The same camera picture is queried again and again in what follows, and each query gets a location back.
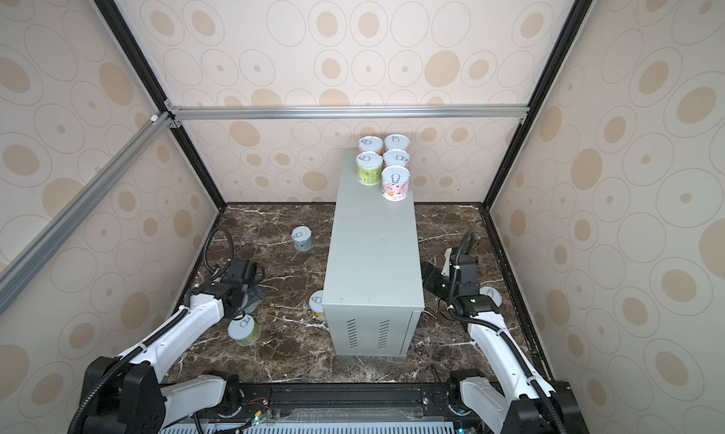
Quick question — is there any silver aluminium crossbar back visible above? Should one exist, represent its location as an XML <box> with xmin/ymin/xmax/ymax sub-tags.
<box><xmin>170</xmin><ymin>105</ymin><xmax>530</xmax><ymax>120</ymax></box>

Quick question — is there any black corner frame post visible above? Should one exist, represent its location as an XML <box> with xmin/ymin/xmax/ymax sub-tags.
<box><xmin>481</xmin><ymin>0</ymin><xmax>595</xmax><ymax>212</ymax></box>
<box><xmin>92</xmin><ymin>0</ymin><xmax>227</xmax><ymax>211</ymax></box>

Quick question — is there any black corner frame post left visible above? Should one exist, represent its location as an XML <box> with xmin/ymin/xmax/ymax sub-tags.
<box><xmin>92</xmin><ymin>0</ymin><xmax>227</xmax><ymax>211</ymax></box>

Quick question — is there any pink orange labelled can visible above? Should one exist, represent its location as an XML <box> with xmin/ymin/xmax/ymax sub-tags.
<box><xmin>358</xmin><ymin>136</ymin><xmax>384</xmax><ymax>156</ymax></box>

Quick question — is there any lime green labelled can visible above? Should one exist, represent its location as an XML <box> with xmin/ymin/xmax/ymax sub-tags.
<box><xmin>228</xmin><ymin>314</ymin><xmax>261</xmax><ymax>346</ymax></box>

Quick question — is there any silver aluminium bar left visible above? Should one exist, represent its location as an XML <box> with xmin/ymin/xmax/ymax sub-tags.
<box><xmin>1</xmin><ymin>112</ymin><xmax>172</xmax><ymax>311</ymax></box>

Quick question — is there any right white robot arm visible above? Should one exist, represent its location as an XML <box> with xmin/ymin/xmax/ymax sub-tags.
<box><xmin>421</xmin><ymin>248</ymin><xmax>587</xmax><ymax>433</ymax></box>

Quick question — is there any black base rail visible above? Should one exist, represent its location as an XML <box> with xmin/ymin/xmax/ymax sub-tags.
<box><xmin>140</xmin><ymin>381</ymin><xmax>590</xmax><ymax>434</ymax></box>

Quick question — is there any purple pink labelled can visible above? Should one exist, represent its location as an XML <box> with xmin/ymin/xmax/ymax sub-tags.
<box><xmin>381</xmin><ymin>166</ymin><xmax>411</xmax><ymax>202</ymax></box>

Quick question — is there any orange tomato labelled can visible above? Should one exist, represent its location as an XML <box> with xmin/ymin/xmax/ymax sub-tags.
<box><xmin>384</xmin><ymin>134</ymin><xmax>411</xmax><ymax>152</ymax></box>

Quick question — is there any light blue labelled can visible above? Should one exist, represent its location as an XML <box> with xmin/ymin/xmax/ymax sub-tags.
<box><xmin>291</xmin><ymin>225</ymin><xmax>313</xmax><ymax>253</ymax></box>

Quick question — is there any white red labelled can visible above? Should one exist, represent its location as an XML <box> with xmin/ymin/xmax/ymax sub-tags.
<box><xmin>383</xmin><ymin>149</ymin><xmax>411</xmax><ymax>169</ymax></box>

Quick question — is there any yellow orange labelled can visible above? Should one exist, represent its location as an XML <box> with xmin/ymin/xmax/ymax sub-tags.
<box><xmin>309</xmin><ymin>290</ymin><xmax>326</xmax><ymax>320</ymax></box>

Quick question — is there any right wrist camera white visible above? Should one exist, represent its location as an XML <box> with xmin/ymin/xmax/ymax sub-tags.
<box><xmin>441</xmin><ymin>248</ymin><xmax>453</xmax><ymax>278</ymax></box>

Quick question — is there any black corner frame post right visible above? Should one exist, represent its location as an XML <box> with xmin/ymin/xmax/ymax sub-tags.
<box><xmin>481</xmin><ymin>0</ymin><xmax>595</xmax><ymax>212</ymax></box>

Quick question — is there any grey metal cabinet box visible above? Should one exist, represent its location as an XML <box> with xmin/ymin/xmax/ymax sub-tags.
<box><xmin>322</xmin><ymin>149</ymin><xmax>425</xmax><ymax>358</ymax></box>

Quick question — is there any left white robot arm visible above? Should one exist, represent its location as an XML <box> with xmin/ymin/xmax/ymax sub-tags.
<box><xmin>68</xmin><ymin>258</ymin><xmax>265</xmax><ymax>433</ymax></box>

